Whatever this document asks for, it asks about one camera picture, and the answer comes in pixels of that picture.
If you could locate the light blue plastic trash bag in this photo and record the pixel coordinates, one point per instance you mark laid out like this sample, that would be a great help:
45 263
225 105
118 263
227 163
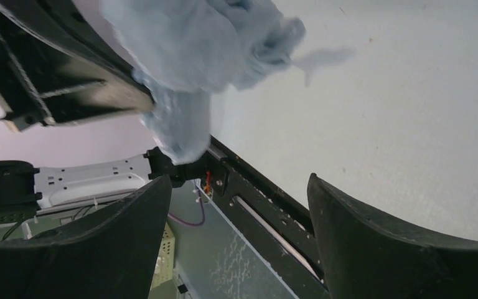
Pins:
188 51

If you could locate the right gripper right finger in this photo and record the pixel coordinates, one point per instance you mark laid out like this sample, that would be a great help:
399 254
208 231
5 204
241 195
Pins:
368 253

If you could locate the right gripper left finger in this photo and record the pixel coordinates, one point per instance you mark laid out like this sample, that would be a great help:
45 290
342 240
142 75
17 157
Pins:
110 253

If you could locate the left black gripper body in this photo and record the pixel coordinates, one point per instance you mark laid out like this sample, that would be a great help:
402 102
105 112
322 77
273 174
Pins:
55 70

